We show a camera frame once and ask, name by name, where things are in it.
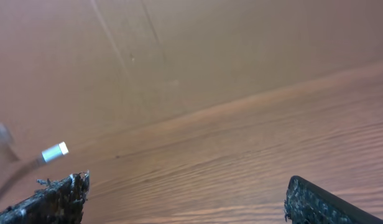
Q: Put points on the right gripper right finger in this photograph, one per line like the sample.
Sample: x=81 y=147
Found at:
x=306 y=202

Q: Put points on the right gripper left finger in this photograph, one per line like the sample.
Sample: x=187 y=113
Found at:
x=60 y=202

